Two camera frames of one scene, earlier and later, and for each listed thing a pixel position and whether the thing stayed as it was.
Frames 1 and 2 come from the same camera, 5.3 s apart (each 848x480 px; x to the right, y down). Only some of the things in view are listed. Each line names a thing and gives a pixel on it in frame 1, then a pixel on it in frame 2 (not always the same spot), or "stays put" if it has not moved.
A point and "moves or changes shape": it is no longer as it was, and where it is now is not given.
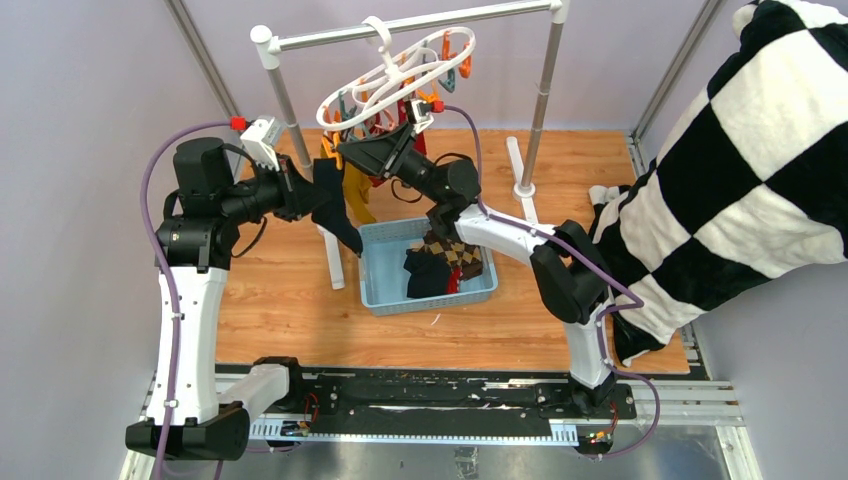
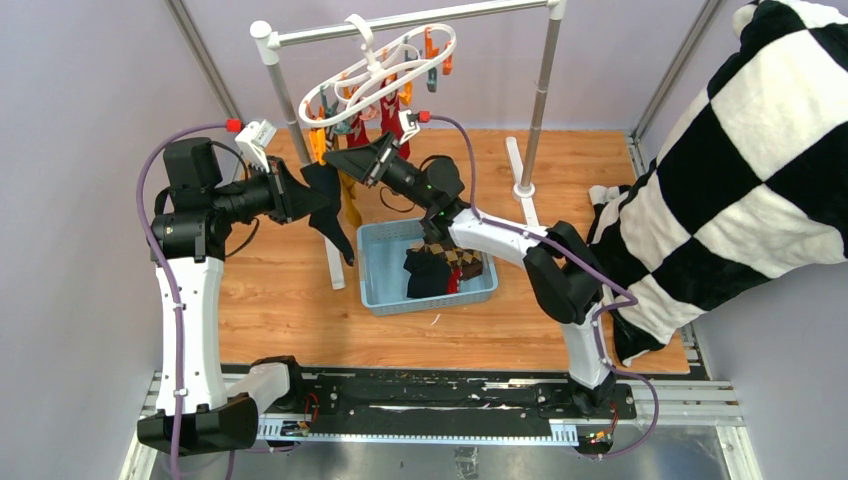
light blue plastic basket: (384, 280) stays put
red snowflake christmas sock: (453, 285) stays put
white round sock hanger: (398, 68) → (365, 35)
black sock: (429, 273) stays put
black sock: (328, 174) moves or changes shape
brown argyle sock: (467, 258) stays put
